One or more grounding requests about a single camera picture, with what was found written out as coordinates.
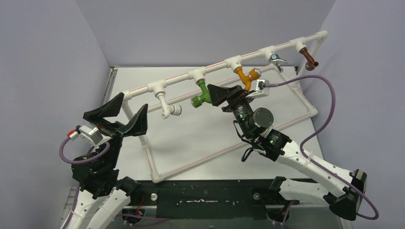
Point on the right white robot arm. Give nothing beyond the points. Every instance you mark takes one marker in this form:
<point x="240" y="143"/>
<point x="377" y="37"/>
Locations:
<point x="334" y="187"/>

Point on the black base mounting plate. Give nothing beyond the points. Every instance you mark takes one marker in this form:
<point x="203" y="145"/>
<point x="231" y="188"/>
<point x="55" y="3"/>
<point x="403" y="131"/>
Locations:
<point x="204" y="199"/>

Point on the chrome metal faucet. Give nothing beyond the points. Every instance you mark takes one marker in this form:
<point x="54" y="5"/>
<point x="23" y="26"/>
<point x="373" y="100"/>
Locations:
<point x="276" y="60"/>

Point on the brown plastic faucet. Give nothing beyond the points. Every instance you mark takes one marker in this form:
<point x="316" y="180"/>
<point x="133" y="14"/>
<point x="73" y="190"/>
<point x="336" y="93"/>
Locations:
<point x="311" y="63"/>

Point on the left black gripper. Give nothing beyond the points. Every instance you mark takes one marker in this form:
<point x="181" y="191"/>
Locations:
<point x="116" y="129"/>

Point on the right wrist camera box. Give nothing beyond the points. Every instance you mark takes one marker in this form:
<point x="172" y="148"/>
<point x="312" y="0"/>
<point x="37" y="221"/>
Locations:
<point x="260" y="90"/>

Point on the white plastic faucet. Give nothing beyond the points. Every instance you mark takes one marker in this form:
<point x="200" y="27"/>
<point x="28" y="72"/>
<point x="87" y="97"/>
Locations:
<point x="168" y="109"/>

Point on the orange plastic faucet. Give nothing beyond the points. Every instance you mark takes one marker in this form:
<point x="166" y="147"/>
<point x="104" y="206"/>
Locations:
<point x="247" y="79"/>

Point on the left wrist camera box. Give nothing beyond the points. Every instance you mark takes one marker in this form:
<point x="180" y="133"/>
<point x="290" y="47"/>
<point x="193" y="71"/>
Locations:
<point x="89" y="132"/>

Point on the green plastic faucet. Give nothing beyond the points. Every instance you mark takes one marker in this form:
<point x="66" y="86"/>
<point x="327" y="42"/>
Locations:
<point x="199" y="100"/>

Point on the white PVC pipe frame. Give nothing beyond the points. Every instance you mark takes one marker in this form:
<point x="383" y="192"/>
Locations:
<point x="199" y="73"/>

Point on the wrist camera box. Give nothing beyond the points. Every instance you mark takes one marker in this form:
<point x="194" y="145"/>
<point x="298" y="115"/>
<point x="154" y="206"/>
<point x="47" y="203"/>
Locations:
<point x="89" y="132"/>
<point x="260" y="90"/>

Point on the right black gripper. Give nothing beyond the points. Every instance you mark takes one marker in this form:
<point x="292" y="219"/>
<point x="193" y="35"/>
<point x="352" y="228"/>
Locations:
<point x="232" y="98"/>

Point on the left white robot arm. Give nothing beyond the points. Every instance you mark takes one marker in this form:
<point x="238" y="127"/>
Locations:
<point x="100" y="194"/>

